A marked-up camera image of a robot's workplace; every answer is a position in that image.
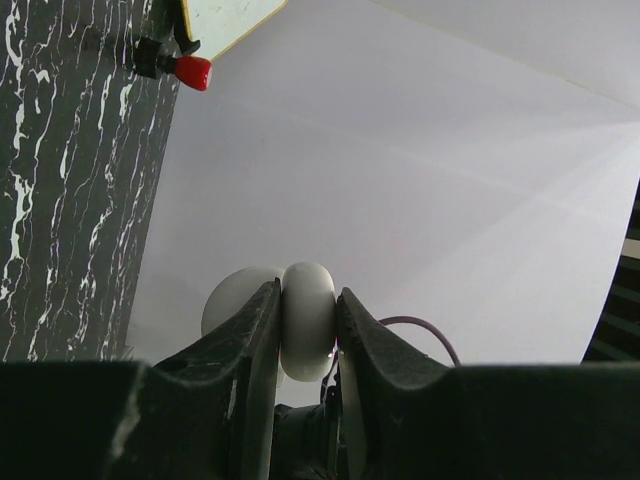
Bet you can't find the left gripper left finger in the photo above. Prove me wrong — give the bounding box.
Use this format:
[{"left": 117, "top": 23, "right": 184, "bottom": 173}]
[{"left": 1, "top": 280, "right": 281, "bottom": 479}]

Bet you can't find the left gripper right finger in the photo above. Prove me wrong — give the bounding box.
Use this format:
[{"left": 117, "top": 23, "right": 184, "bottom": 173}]
[{"left": 336, "top": 289, "right": 639, "bottom": 479}]

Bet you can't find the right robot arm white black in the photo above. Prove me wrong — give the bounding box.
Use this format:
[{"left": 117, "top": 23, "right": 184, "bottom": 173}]
[{"left": 269, "top": 385, "right": 350, "bottom": 480}]

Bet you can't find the red emergency stop button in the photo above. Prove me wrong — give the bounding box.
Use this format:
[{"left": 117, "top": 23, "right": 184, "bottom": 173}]
[{"left": 133, "top": 37, "right": 213, "bottom": 91}]

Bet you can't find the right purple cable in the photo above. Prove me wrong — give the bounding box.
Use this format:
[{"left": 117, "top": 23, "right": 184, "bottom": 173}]
[{"left": 322, "top": 315, "right": 462, "bottom": 396}]

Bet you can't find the whiteboard with yellow frame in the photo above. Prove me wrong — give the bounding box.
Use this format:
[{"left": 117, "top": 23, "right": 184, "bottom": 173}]
[{"left": 174, "top": 0, "right": 288, "bottom": 61}]

